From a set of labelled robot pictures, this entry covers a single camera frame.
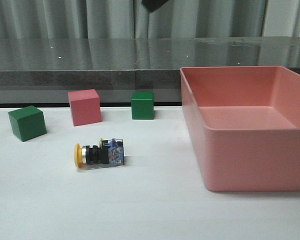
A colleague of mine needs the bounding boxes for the left green cube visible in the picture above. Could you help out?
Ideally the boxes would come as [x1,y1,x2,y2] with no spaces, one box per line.
[8,105,47,142]

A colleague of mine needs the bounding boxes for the grey curtain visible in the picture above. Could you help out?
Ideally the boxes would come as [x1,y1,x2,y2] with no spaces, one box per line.
[0,0,300,39]

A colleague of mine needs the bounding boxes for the pink plastic bin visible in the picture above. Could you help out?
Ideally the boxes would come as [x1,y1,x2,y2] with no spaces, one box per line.
[180,66,300,191]

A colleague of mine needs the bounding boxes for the pink cube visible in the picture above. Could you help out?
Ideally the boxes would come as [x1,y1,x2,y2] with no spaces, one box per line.
[68,89,102,127]

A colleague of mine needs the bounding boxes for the grey stone counter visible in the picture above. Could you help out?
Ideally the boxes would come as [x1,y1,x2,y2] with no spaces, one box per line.
[0,36,300,107]

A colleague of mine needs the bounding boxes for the green cube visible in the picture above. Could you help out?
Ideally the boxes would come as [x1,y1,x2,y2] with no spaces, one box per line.
[8,105,47,142]
[131,91,155,120]

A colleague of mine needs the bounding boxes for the yellow push button switch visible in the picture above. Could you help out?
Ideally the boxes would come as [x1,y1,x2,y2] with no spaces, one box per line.
[74,138,125,169]

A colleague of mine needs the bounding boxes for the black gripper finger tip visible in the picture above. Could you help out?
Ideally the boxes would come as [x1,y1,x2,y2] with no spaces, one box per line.
[141,0,168,12]

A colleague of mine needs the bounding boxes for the right green cube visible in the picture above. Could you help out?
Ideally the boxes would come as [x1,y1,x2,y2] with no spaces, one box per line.
[131,91,155,120]

